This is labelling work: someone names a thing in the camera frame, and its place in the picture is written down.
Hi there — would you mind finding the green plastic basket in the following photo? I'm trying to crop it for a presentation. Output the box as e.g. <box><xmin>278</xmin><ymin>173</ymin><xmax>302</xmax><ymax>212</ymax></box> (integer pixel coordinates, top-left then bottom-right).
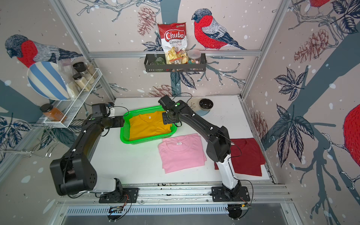
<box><xmin>120</xmin><ymin>106</ymin><xmax>177</xmax><ymax>144</ymax></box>

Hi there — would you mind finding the yellow t-shirt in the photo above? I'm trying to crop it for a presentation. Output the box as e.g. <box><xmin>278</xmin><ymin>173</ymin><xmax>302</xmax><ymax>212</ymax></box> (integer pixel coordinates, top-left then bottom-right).
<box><xmin>129</xmin><ymin>111</ymin><xmax>172</xmax><ymax>141</ymax></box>

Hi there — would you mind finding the pink t-shirt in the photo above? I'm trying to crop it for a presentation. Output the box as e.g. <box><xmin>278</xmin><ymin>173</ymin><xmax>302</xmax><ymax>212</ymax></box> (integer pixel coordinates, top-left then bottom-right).
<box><xmin>158</xmin><ymin>134</ymin><xmax>207</xmax><ymax>173</ymax></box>

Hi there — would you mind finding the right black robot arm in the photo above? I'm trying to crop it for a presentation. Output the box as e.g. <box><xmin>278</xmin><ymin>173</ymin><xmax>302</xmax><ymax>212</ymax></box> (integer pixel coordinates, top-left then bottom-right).
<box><xmin>158</xmin><ymin>95</ymin><xmax>242</xmax><ymax>195</ymax></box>

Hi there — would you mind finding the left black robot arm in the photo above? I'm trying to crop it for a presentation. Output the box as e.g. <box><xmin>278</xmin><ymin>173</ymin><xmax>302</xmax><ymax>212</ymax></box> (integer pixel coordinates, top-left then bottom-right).
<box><xmin>50</xmin><ymin>103</ymin><xmax>125</xmax><ymax>196</ymax></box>

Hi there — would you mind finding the dark red folded t-shirt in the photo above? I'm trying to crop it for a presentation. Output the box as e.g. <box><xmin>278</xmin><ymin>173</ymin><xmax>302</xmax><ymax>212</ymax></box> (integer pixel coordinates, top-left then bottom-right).
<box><xmin>231</xmin><ymin>138</ymin><xmax>266</xmax><ymax>177</ymax></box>

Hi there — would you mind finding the beige and blue plate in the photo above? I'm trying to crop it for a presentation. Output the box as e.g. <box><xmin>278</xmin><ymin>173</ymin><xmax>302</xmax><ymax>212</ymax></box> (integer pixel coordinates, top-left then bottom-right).
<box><xmin>187</xmin><ymin>97</ymin><xmax>210</xmax><ymax>116</ymax></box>

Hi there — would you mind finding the black bowl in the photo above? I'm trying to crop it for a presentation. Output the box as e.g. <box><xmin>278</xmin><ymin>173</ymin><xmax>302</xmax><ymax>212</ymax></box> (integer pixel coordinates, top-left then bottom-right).
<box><xmin>199</xmin><ymin>98</ymin><xmax>214</xmax><ymax>111</ymax></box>

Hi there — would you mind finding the green glass jar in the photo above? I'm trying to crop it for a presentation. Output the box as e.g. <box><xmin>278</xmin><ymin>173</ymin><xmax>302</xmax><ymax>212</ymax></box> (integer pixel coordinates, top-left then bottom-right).
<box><xmin>153</xmin><ymin>57</ymin><xmax>167</xmax><ymax>65</ymax></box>

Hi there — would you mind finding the black lid spice jar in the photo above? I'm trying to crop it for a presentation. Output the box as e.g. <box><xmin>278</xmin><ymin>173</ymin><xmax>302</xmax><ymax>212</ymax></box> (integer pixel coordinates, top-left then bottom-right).
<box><xmin>73</xmin><ymin>62</ymin><xmax>95</xmax><ymax>84</ymax></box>
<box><xmin>73</xmin><ymin>73</ymin><xmax>92</xmax><ymax>92</ymax></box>

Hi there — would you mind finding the clear lidded candy jar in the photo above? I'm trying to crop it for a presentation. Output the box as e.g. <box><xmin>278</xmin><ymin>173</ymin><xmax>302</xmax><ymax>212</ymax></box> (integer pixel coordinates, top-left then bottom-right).
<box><xmin>187</xmin><ymin>49</ymin><xmax>202</xmax><ymax>64</ymax></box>

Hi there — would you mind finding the orange spice jar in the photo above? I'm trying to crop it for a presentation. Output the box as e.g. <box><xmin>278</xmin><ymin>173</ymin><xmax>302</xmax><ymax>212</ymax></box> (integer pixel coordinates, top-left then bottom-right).
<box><xmin>40</xmin><ymin>103</ymin><xmax>67</xmax><ymax>123</ymax></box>

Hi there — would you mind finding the Chuba cassava chips bag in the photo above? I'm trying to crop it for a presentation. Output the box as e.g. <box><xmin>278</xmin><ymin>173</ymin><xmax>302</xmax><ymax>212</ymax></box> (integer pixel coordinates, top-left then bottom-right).
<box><xmin>158</xmin><ymin>23</ymin><xmax>188</xmax><ymax>65</ymax></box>

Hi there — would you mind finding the blue striped plate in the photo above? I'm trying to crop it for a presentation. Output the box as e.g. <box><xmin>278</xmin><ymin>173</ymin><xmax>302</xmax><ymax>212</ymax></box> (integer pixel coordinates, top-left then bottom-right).
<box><xmin>27</xmin><ymin>61</ymin><xmax>69</xmax><ymax>100</ymax></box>

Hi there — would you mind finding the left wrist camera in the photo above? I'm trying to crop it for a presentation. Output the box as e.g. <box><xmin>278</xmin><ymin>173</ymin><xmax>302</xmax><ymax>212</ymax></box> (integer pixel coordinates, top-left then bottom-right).
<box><xmin>107</xmin><ymin>102</ymin><xmax>115</xmax><ymax>117</ymax></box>

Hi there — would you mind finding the white wire wall rack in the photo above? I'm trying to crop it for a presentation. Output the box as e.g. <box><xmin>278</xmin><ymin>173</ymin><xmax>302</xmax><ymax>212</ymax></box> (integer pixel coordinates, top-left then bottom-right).
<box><xmin>41</xmin><ymin>68</ymin><xmax>103</xmax><ymax>128</ymax></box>

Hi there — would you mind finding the black wall shelf basket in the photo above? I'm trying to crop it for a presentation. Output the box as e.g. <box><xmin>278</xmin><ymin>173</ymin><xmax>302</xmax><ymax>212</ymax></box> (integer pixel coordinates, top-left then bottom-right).
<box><xmin>144</xmin><ymin>53</ymin><xmax>207</xmax><ymax>72</ymax></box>

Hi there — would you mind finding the chrome wire hanger rack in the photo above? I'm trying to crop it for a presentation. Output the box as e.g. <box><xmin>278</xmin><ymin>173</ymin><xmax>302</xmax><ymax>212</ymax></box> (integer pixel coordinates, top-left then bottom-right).
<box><xmin>1</xmin><ymin>122</ymin><xmax>60</xmax><ymax>160</ymax></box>

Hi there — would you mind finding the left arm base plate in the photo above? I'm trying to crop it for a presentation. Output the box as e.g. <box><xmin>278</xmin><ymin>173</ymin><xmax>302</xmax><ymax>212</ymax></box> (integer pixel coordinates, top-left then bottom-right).
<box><xmin>99</xmin><ymin>187</ymin><xmax>139</xmax><ymax>203</ymax></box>

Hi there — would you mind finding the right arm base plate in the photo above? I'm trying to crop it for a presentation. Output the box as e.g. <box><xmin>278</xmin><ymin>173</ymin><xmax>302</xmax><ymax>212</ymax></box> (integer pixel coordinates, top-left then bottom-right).
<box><xmin>211</xmin><ymin>186</ymin><xmax>251</xmax><ymax>202</ymax></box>

